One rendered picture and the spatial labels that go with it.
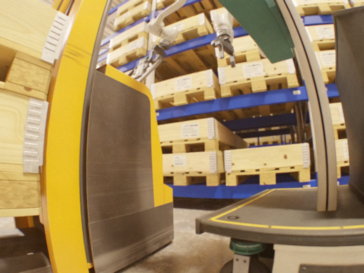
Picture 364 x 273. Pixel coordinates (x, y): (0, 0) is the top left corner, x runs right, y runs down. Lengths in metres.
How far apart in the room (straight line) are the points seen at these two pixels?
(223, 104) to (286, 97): 0.65
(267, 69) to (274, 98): 0.30
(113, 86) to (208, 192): 1.48
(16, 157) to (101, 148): 0.32
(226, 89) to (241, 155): 0.68
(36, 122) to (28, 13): 0.36
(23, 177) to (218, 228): 0.54
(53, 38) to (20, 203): 0.52
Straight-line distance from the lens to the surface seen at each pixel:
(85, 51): 0.84
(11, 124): 0.58
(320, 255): 0.44
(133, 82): 0.91
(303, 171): 1.78
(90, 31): 0.90
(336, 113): 1.93
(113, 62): 3.29
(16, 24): 0.69
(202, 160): 1.88
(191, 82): 2.15
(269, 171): 1.76
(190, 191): 2.03
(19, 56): 0.64
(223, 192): 1.90
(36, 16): 0.73
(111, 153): 0.74
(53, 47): 0.69
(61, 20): 0.76
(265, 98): 1.93
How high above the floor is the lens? 0.47
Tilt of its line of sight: 10 degrees up
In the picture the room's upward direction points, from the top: 1 degrees counter-clockwise
